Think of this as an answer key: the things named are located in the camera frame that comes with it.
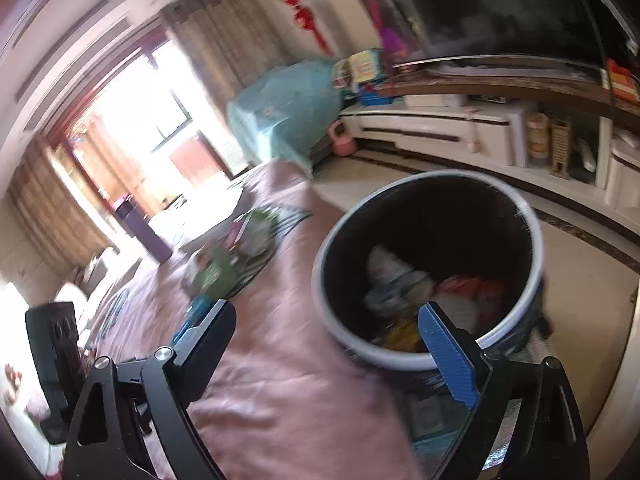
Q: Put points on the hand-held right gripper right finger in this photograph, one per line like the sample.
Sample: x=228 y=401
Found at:
x=445 y=355

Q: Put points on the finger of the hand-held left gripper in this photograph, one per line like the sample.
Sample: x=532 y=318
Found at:
x=52 y=340

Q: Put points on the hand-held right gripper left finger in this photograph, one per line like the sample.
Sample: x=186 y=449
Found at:
x=205 y=350

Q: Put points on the yellow snack wrapper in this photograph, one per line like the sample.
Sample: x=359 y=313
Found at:
x=404 y=337

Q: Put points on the red snack wrapper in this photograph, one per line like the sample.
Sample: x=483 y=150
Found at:
x=470 y=300

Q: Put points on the white foam fruit net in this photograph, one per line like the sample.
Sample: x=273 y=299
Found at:
x=395 y=275

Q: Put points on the white round trash bin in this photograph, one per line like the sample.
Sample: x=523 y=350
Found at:
x=425 y=220

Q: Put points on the blue snack bag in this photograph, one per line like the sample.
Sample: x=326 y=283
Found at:
x=197 y=312

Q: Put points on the green snack bag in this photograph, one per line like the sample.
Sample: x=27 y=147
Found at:
x=217 y=275

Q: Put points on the light beige sofa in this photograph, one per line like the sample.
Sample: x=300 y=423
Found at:
x=100 y=280

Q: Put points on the pink tablecloth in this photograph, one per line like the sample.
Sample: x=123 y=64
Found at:
x=280 y=385

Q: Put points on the green children's book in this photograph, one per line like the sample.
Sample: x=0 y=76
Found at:
x=255 y=232

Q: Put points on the beige patterned curtain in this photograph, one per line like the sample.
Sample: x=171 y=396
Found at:
x=55 y=205
x=225 y=40

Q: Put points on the white low TV cabinet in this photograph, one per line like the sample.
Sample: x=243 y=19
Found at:
x=430 y=125

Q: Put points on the yellow jar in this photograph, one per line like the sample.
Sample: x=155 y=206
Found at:
x=537 y=137

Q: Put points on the wooden perforated board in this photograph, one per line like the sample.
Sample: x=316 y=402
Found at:
x=560 y=149

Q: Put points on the pink kettle on floor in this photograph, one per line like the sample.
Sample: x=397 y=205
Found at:
x=342 y=141

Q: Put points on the teal furniture dust cover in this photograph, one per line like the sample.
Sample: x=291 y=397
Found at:
x=285 y=110

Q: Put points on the white set-top box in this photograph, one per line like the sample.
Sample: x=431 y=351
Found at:
x=434 y=100

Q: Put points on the blue toy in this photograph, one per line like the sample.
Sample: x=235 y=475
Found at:
x=377 y=96

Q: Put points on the brown wooden TV riser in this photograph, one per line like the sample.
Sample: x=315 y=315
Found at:
x=500 y=87

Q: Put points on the yellow green toy box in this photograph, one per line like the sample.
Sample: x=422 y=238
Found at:
x=360 y=70

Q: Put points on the small orange toy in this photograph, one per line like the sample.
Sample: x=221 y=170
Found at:
x=619 y=80

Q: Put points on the black flat television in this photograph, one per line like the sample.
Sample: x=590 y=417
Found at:
x=490 y=5

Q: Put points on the pink long stick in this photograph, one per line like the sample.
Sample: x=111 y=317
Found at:
x=376 y=5

